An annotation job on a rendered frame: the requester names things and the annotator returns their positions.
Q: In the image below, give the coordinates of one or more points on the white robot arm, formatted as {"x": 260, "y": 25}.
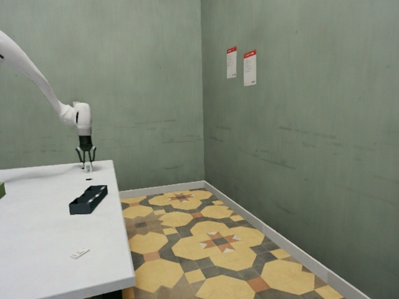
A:
{"x": 12, "y": 54}

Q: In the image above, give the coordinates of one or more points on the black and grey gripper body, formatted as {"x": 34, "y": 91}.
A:
{"x": 85, "y": 141}

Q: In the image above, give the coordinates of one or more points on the black rack of three bins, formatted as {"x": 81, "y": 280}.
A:
{"x": 89, "y": 200}

